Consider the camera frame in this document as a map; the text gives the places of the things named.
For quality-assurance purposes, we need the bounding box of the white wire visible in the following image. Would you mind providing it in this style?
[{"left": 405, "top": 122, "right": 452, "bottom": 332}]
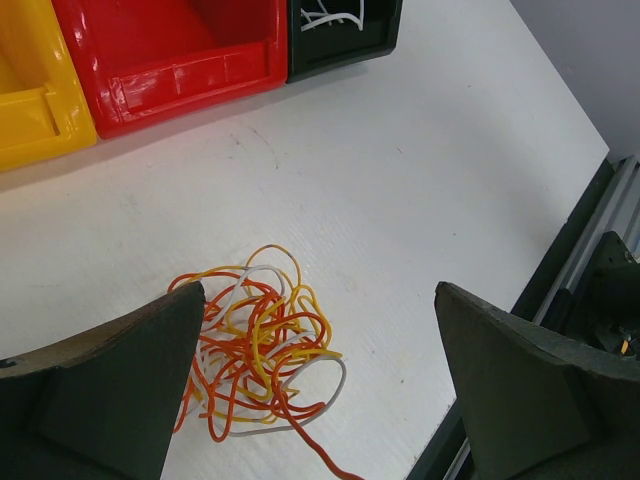
[
  {"left": 189, "top": 264, "right": 348, "bottom": 439},
  {"left": 299, "top": 0, "right": 365, "bottom": 33}
]

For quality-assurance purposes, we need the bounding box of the right aluminium table rail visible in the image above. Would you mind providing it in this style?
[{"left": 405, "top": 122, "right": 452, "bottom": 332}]
[{"left": 444, "top": 154, "right": 640, "bottom": 480}]

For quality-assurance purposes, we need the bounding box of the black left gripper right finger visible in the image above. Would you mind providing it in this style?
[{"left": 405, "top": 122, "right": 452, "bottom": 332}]
[{"left": 435, "top": 282, "right": 639, "bottom": 479}]

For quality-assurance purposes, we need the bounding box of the orange wire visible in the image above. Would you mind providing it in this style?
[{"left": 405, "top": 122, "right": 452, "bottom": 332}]
[{"left": 166, "top": 272, "right": 366, "bottom": 480}]

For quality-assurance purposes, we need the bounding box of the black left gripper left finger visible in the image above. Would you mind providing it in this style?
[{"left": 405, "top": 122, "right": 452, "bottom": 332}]
[{"left": 1, "top": 282, "right": 205, "bottom": 479}]

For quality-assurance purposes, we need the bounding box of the red plastic bin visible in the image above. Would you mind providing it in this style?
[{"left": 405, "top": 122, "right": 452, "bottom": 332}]
[{"left": 53, "top": 0, "right": 288, "bottom": 139}]

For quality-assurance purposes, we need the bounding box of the yellow plastic bin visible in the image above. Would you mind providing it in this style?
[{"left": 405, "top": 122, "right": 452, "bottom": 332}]
[{"left": 1, "top": 1, "right": 97, "bottom": 171}]

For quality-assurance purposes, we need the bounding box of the black plastic bin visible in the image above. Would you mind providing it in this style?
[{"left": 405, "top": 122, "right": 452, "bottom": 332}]
[{"left": 287, "top": 0, "right": 402, "bottom": 83}]

